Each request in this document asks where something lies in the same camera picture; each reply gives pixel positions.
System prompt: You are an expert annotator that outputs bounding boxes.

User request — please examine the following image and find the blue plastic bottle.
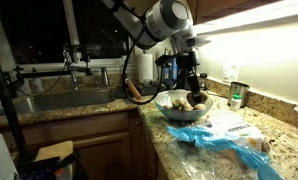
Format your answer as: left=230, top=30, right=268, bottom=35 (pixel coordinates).
left=170, top=56, right=180, bottom=81

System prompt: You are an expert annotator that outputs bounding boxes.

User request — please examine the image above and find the greenish brown potato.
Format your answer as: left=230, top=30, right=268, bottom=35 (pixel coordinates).
left=171, top=98, right=185, bottom=110

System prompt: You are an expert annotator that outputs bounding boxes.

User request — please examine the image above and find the clear glass bowl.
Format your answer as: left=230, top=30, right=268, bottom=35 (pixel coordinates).
left=154, top=89, right=214, bottom=122

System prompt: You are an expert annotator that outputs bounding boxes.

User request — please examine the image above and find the small jar black lid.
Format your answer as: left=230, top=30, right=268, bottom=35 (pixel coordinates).
left=199, top=72, right=209, bottom=91

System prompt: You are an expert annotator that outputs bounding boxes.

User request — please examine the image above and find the white wall outlet plate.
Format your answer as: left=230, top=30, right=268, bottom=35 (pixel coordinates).
left=221, top=64, right=240, bottom=83

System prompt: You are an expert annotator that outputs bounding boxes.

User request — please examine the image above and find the under cabinet light strip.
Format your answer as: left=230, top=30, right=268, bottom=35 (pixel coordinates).
left=192, top=0, right=298, bottom=36

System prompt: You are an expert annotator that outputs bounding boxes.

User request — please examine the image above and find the white rounded robot base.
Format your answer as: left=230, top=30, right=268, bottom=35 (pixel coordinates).
left=0, top=129, right=19, bottom=180

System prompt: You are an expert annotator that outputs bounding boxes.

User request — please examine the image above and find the cardboard box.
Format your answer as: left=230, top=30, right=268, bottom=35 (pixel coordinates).
left=33, top=140, right=75, bottom=180

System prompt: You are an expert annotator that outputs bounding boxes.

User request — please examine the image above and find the stainless steel sink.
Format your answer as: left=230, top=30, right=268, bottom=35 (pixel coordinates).
left=12, top=89, right=118, bottom=115

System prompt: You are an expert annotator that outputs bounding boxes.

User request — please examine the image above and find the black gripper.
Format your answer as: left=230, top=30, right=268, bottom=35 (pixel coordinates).
left=177, top=50, right=202, bottom=104

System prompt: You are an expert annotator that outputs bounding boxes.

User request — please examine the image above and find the wooden handle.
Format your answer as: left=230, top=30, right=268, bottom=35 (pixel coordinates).
left=125, top=78, right=142, bottom=100

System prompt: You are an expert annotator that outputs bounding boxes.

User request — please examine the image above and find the black dish tray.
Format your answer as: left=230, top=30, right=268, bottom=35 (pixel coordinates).
left=117, top=83, right=167, bottom=99

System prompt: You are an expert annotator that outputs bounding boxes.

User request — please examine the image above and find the wooden base cabinet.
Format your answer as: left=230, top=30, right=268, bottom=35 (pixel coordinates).
left=0, top=109, right=167, bottom=180

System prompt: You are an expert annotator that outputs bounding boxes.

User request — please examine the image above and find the stainless steel cup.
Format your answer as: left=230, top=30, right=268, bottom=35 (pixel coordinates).
left=228, top=81, right=251, bottom=108

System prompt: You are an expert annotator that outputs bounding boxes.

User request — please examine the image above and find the wooden wall cabinet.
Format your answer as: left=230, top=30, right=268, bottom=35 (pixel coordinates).
left=188, top=0, right=280, bottom=26

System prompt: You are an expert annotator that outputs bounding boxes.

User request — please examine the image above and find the black coffee maker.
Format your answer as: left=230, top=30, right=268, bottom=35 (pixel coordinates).
left=175, top=49, right=199, bottom=92

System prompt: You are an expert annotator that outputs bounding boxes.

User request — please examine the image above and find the metal faucet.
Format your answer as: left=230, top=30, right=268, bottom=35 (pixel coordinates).
left=63, top=49, right=81, bottom=92

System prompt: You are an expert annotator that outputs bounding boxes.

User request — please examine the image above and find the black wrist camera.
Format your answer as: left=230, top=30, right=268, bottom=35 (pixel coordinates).
left=154, top=53, right=181, bottom=67

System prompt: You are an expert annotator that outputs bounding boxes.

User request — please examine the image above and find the black tripod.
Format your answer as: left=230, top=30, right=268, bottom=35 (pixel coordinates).
left=0, top=33, right=77, bottom=180

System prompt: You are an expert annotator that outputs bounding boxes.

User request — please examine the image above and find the metal soap dispenser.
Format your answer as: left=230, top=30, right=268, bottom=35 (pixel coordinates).
left=99, top=66, right=110, bottom=87

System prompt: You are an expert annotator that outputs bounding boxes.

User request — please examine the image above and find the white bottle green cap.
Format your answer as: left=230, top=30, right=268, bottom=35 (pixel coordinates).
left=229, top=94, right=242, bottom=112

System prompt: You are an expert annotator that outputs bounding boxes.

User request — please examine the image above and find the white framed window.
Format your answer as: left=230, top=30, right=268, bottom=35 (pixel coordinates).
left=0, top=0, right=138, bottom=68

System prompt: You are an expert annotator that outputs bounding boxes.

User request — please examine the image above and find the white paper towel roll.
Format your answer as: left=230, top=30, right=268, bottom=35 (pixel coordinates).
left=137, top=53, right=154, bottom=84

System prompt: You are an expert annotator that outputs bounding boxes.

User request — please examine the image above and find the blue plastic potato bag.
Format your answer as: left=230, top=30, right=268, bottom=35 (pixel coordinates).
left=167, top=111, right=285, bottom=180

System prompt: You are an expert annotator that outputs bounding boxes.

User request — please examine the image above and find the thin black cable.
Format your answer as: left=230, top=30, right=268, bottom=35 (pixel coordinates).
left=15, top=63, right=70, bottom=98

